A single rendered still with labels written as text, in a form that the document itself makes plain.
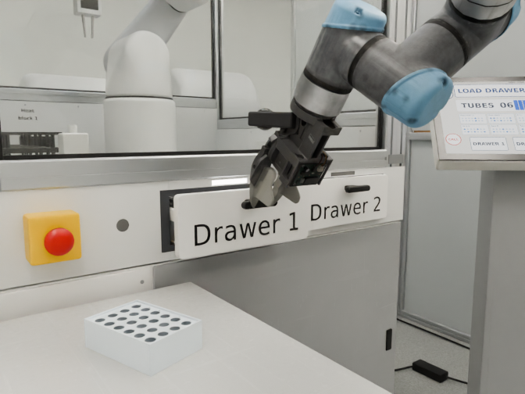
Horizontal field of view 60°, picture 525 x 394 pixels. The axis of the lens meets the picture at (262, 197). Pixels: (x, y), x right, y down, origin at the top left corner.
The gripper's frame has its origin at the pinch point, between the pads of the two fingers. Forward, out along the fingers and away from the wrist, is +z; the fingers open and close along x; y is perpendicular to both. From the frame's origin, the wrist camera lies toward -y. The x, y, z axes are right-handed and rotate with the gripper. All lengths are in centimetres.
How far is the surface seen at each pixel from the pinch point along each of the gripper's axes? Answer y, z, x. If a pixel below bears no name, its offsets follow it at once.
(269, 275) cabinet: 1.9, 21.7, 9.7
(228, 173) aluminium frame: -10.7, 3.3, -0.4
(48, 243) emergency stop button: -0.7, 5.5, -34.6
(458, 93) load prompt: -23, -12, 80
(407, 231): -48, 85, 165
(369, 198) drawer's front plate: -5.0, 8.8, 39.0
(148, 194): -9.3, 5.7, -16.8
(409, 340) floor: -2, 114, 142
